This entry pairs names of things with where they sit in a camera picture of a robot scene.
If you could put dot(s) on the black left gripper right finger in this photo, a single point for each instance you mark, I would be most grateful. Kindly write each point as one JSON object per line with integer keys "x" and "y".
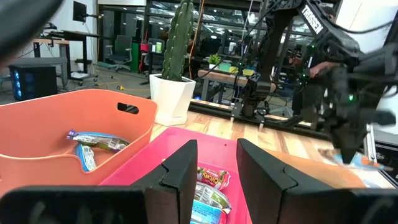
{"x": 261, "y": 180}

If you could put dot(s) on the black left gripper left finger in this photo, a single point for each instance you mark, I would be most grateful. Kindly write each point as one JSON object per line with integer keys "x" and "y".
{"x": 174, "y": 186}

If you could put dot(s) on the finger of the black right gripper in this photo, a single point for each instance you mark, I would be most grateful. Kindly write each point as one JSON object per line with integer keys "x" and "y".
{"x": 349, "y": 146}

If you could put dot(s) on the blue orange granola bar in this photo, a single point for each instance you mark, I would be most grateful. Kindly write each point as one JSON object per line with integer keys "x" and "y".
{"x": 367, "y": 163}

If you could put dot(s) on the green orange granola bar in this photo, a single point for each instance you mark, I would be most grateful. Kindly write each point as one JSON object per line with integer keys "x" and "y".
{"x": 211, "y": 197}

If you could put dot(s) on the silver green granola bar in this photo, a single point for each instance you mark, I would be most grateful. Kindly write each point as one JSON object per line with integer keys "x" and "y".
{"x": 99, "y": 141}

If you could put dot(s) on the black monitor on arm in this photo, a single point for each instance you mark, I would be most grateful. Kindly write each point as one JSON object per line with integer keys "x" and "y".
{"x": 79, "y": 12}

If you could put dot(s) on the translucent orange plastic bin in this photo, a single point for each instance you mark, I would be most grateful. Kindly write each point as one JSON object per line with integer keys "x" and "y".
{"x": 311, "y": 174}

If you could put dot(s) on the pink plastic bin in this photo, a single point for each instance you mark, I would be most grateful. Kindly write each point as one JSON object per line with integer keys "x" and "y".
{"x": 174, "y": 138}

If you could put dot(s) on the white plant pot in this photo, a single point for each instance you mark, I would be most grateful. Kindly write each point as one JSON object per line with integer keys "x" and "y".
{"x": 171, "y": 99}

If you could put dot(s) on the small potted green plant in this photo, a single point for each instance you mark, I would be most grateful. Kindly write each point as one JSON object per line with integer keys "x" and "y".
{"x": 214, "y": 60}

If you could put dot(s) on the green bin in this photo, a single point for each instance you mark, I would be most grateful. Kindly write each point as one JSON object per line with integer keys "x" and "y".
{"x": 134, "y": 57}

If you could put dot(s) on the green cactus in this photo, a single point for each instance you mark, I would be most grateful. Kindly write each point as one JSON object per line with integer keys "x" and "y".
{"x": 178, "y": 43}

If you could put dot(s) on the grey office chair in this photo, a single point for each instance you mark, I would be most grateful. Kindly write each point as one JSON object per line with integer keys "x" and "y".
{"x": 119, "y": 48}

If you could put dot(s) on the black computer tower blue lights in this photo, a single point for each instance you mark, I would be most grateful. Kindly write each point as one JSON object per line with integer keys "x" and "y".
{"x": 34, "y": 82}

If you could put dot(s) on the black background desk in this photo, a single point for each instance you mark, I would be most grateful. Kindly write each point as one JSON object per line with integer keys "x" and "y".
{"x": 77, "y": 34}

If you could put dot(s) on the wooden top background desk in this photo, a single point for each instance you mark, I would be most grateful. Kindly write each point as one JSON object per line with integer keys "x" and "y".
{"x": 46, "y": 42}

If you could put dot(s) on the blurred black foreground object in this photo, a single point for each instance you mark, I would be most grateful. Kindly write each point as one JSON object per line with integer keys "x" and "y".
{"x": 21, "y": 21}

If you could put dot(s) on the silver metal bracket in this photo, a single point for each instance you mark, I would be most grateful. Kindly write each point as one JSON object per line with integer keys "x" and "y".
{"x": 370, "y": 146}

